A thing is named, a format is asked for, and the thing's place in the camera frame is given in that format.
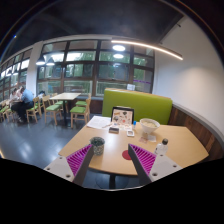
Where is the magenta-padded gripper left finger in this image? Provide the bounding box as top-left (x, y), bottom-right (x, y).
top-left (43, 143), bottom-right (95, 188)

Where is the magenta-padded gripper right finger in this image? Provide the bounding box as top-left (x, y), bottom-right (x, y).
top-left (127, 143), bottom-right (184, 187)

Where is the clear black-capped water bottle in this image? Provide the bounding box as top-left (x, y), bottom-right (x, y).
top-left (154, 138), bottom-right (169, 156)

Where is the flat round red coaster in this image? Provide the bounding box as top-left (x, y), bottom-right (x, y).
top-left (121, 149), bottom-right (133, 161)

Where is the small pink packet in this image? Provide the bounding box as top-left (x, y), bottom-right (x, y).
top-left (138, 135), bottom-right (149, 145)

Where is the white paper napkin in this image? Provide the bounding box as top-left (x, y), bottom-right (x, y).
top-left (146, 133), bottom-right (157, 143)

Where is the green speckled mug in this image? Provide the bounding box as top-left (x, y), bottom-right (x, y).
top-left (89, 136), bottom-right (106, 156)

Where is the white bowl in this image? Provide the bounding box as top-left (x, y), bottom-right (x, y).
top-left (139, 117), bottom-right (161, 135)

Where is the white paper sheet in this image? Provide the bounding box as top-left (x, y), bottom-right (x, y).
top-left (86, 115), bottom-right (112, 130)

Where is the black tablet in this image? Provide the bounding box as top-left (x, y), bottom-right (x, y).
top-left (110, 105), bottom-right (135, 127)

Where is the group of green-seated wooden chairs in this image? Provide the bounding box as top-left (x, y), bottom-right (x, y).
top-left (0, 93), bottom-right (92, 129)

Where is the green upholstered bench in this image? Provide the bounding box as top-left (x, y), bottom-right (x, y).
top-left (101, 88), bottom-right (174, 126)

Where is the light wooden dining table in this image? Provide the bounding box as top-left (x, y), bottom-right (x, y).
top-left (49, 92), bottom-right (82, 126)

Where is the person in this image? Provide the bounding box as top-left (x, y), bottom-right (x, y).
top-left (14, 85), bottom-right (35, 124)
top-left (9, 87), bottom-right (19, 105)

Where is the black pendant lamp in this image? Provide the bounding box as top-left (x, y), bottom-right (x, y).
top-left (45, 55), bottom-right (56, 67)
top-left (35, 54), bottom-right (46, 67)

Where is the long linear ceiling light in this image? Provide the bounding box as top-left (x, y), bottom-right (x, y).
top-left (110, 39), bottom-right (184, 61)

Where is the round pendant lamp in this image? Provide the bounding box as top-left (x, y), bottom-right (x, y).
top-left (112, 44), bottom-right (126, 52)

